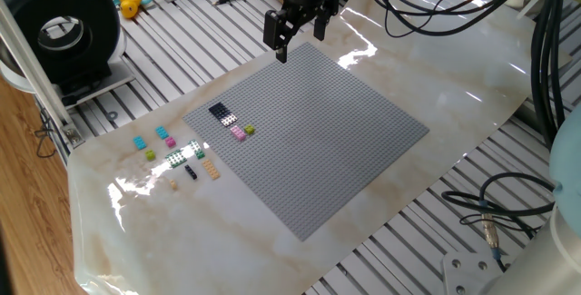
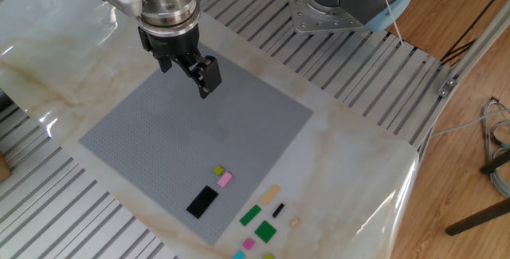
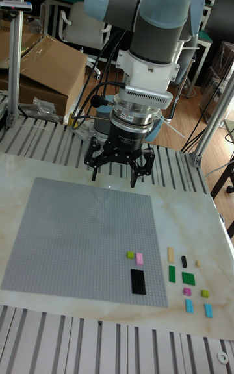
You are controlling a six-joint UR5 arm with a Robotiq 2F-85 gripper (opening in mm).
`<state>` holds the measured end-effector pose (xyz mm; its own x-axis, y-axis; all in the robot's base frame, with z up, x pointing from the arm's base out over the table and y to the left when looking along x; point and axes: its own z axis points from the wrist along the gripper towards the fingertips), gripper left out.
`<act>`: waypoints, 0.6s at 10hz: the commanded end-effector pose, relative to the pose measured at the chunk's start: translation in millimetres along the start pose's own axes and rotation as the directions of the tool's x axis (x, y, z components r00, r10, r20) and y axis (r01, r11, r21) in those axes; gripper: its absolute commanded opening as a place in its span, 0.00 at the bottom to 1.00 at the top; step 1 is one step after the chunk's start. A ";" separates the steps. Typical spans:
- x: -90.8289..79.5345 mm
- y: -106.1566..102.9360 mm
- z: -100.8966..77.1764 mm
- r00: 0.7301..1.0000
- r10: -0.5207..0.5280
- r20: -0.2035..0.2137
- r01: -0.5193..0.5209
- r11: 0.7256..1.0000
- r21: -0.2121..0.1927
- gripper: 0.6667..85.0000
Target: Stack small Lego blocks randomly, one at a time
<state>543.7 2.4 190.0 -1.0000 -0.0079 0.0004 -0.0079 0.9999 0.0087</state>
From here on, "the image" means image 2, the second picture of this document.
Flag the brown cardboard piece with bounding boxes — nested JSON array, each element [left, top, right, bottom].
[[0, 153, 12, 183]]

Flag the grey Lego baseplate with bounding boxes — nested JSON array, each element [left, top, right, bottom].
[[78, 42, 314, 247]]

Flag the black large Lego plate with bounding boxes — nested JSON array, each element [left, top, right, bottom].
[[186, 185, 220, 220]]

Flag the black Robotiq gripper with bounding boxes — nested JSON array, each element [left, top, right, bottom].
[[137, 22, 222, 100]]

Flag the marble pattern table sheet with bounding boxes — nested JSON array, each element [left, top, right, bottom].
[[0, 0, 420, 259]]

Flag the coiled cable bundle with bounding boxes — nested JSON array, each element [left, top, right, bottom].
[[481, 97, 510, 198]]

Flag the black floor cables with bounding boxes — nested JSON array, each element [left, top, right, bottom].
[[440, 0, 510, 67]]

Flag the pink rectangular Lego brick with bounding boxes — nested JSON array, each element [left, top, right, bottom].
[[216, 171, 233, 189]]

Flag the dark furniture leg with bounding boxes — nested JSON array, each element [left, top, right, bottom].
[[445, 197, 510, 237], [480, 149, 510, 175]]

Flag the green rectangular Lego plate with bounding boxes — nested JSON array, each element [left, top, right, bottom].
[[238, 204, 263, 227]]

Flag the aluminium frame rail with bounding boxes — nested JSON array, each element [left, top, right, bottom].
[[414, 0, 510, 151]]

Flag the tan long Lego plate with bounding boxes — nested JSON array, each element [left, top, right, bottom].
[[259, 183, 281, 206]]

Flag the grey floor cable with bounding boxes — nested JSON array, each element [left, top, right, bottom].
[[430, 109, 510, 139]]

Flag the green square Lego plate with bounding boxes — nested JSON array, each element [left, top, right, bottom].
[[254, 219, 277, 244]]

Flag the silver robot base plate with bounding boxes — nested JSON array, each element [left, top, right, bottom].
[[284, 0, 375, 36]]

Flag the white zip tie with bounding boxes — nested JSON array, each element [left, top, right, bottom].
[[381, 0, 405, 45]]

